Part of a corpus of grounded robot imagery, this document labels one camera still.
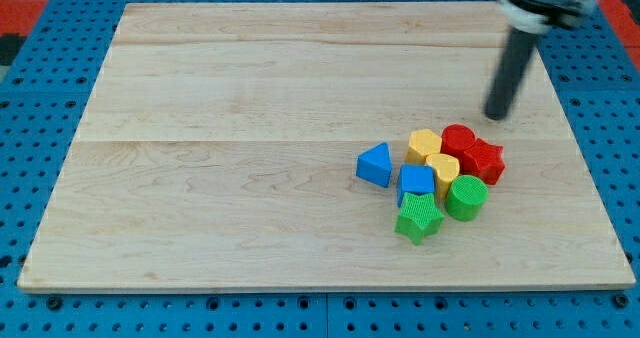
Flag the yellow heart block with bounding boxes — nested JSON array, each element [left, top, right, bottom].
[[425, 153, 460, 199]]

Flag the yellow hexagon block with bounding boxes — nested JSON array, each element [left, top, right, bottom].
[[404, 129, 442, 165]]

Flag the light wooden board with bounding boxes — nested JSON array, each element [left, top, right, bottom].
[[18, 2, 635, 294]]

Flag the green cylinder block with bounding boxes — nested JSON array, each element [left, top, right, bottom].
[[445, 175, 489, 222]]

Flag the red cylinder block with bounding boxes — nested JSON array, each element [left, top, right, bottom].
[[441, 124, 477, 158]]

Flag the blue triangle block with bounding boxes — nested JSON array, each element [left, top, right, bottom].
[[356, 142, 392, 188]]

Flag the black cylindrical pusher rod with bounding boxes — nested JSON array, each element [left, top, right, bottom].
[[484, 27, 539, 121]]

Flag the blue cube block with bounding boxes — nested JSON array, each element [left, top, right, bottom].
[[396, 164, 435, 207]]

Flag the green star block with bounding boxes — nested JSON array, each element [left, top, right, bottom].
[[394, 192, 444, 245]]

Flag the red star block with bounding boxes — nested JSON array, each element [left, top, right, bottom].
[[461, 138, 506, 185]]

